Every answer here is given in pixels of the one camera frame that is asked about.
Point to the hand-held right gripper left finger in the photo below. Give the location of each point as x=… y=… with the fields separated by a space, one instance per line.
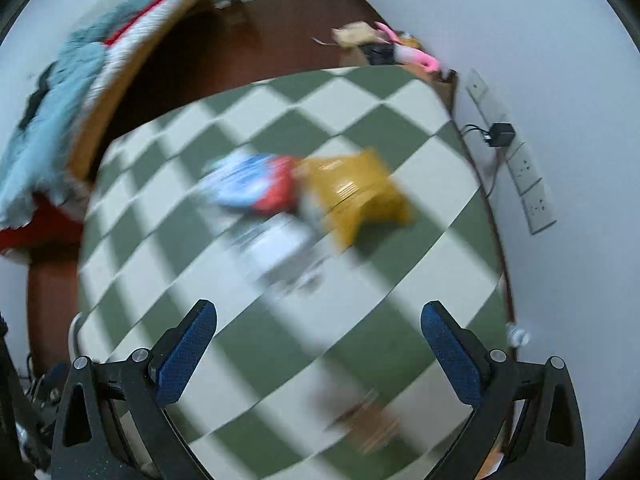
x=185 y=355

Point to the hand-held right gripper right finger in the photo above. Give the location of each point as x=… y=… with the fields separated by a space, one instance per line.
x=455 y=360

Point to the brown cardboard scrap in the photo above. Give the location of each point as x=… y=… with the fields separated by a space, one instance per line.
x=370 y=420

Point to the white paper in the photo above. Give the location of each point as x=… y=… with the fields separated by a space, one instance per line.
x=280 y=252

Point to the blue white milk carton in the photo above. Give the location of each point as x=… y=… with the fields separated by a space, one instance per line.
x=245 y=185

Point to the gold foil packet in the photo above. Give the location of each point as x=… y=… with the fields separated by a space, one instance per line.
x=355 y=190

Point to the green white checkered table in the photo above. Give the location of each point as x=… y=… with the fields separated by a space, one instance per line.
x=300 y=340

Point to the black charger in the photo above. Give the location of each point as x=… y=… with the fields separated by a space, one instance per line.
x=501 y=135

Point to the light blue duvet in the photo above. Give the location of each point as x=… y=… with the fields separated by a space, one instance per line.
x=45 y=150

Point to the wooden bed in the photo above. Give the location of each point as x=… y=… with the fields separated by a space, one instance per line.
x=140 y=60

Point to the dark clothes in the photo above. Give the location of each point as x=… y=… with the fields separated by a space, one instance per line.
x=37 y=95

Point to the pink plush toy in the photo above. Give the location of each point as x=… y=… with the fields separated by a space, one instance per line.
x=411 y=52

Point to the open cardboard box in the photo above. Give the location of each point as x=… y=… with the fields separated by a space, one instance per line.
x=372 y=55

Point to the thin stick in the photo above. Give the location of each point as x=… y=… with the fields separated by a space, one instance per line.
x=322 y=41

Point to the red blanket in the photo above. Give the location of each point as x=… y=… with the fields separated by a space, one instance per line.
x=145 y=10

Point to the white wall socket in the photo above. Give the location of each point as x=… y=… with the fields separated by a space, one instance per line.
x=539 y=208
x=492 y=110
x=476 y=85
x=525 y=169

